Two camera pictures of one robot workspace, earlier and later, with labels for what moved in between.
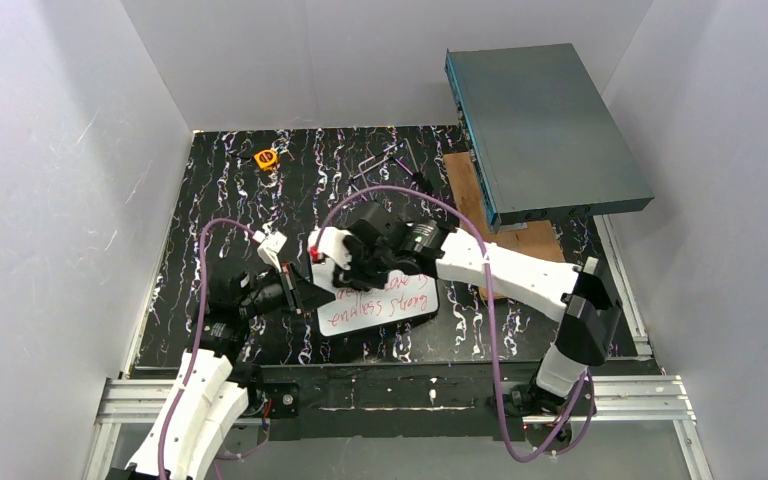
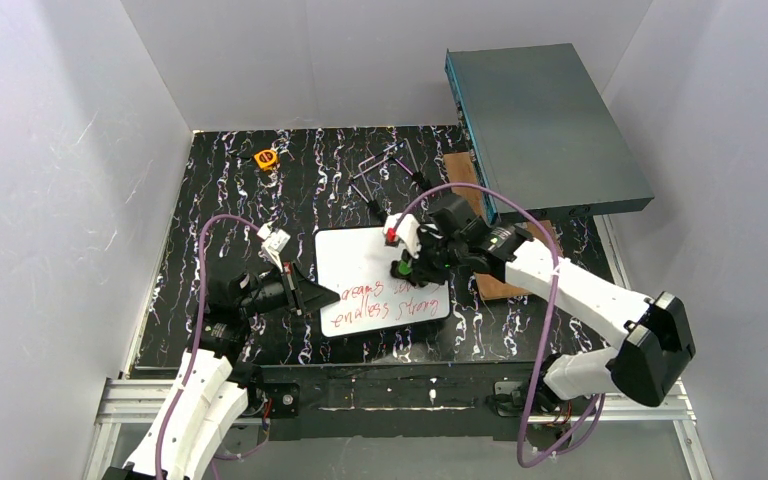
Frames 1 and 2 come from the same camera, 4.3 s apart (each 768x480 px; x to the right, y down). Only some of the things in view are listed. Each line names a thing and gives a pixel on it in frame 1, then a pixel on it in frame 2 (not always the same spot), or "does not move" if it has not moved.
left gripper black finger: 310,295 does not move
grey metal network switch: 541,143 does not move
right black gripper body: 354,258 -> 423,252
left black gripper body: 295,288 does not move
